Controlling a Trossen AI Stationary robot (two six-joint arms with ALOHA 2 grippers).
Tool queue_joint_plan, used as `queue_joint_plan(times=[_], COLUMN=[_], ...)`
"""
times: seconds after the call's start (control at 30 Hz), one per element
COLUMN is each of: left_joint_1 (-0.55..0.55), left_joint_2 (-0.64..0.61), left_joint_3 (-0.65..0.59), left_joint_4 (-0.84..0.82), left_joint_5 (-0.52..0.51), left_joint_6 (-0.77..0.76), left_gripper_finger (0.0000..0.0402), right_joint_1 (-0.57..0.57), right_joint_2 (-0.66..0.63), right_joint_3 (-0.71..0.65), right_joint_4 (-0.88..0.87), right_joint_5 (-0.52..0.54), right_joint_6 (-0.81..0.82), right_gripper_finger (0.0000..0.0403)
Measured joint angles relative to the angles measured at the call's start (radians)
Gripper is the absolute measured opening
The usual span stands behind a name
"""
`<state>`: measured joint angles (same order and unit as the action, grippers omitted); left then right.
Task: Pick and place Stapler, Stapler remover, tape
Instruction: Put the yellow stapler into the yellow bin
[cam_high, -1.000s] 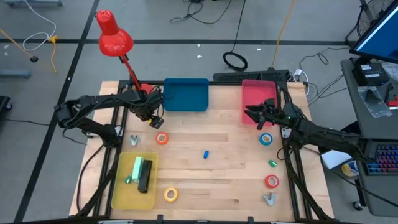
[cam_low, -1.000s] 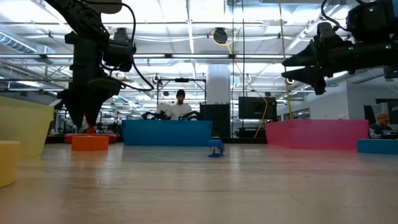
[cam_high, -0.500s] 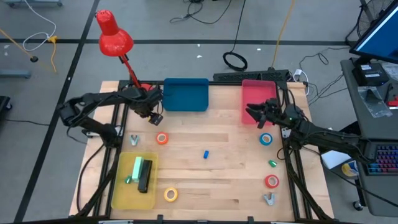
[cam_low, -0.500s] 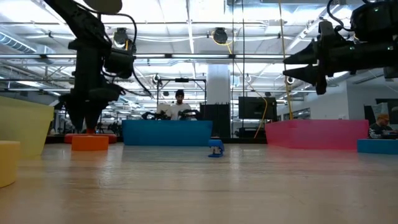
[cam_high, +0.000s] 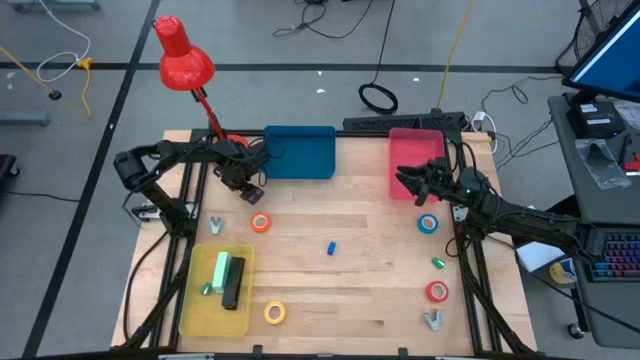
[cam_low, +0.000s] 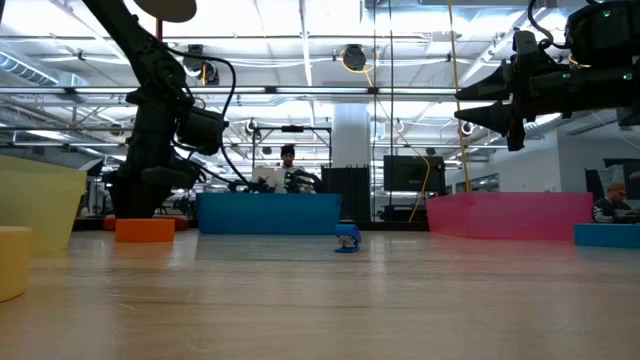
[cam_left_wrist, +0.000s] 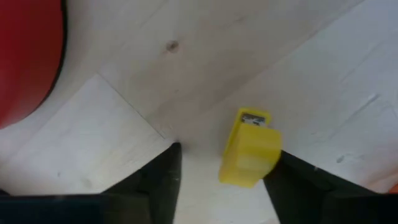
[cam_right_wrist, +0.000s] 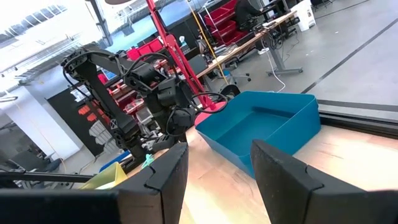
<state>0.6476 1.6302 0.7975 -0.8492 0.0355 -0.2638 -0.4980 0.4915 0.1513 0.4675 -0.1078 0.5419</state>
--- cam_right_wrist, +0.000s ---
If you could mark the person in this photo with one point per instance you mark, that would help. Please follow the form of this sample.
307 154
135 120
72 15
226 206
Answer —
245 12

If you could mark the black aluminium table frame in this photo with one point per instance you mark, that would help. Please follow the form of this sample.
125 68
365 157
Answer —
357 126

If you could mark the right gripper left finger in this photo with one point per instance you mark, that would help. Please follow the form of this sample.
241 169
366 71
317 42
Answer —
155 199

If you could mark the white box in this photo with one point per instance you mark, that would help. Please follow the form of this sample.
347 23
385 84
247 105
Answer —
303 14

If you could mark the red storage bin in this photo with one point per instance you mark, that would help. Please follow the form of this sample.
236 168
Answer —
217 15
150 46

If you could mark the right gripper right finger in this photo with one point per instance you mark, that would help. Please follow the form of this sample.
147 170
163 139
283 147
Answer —
286 193

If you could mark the yellow plastic bin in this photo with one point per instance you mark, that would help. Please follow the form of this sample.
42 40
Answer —
109 179

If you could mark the long wooden desk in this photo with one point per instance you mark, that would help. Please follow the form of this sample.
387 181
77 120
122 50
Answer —
242 46

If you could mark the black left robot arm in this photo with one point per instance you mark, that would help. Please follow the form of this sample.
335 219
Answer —
102 99

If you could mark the blue plastic bin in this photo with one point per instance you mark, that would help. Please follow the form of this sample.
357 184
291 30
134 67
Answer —
264 124

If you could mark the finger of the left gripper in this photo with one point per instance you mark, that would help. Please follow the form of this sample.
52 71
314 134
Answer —
164 143

